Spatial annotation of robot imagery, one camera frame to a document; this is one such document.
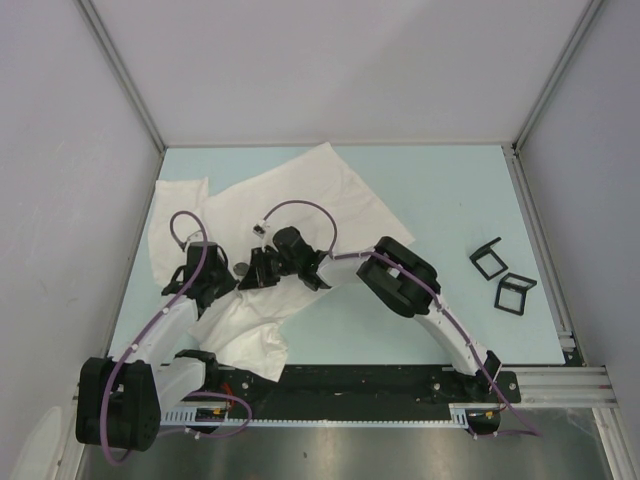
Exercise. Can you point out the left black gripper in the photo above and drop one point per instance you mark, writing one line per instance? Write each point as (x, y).
(229, 280)

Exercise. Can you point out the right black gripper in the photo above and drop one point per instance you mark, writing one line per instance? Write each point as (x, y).
(258, 277)

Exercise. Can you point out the white t-shirt garment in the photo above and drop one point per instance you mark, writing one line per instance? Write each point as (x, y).
(231, 190)

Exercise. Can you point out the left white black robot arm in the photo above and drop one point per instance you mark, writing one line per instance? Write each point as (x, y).
(145, 389)

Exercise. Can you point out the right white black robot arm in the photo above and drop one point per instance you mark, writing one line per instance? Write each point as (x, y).
(403, 281)

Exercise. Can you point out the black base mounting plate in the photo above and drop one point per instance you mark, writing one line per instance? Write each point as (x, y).
(350, 392)

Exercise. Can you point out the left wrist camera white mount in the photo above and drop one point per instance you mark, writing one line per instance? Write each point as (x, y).
(192, 238)

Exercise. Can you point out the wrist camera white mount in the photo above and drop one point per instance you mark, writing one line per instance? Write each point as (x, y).
(262, 230)
(192, 238)

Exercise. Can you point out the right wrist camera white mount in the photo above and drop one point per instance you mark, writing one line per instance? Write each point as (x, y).
(262, 230)

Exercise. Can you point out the upper black square frame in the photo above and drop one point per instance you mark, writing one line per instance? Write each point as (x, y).
(489, 264)

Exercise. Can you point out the black square frame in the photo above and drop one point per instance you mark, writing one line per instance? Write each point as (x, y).
(512, 292)
(489, 264)

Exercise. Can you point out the grey slotted cable duct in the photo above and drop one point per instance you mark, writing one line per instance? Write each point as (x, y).
(201, 417)

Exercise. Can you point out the lower black square frame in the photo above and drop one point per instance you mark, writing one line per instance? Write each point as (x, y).
(512, 292)

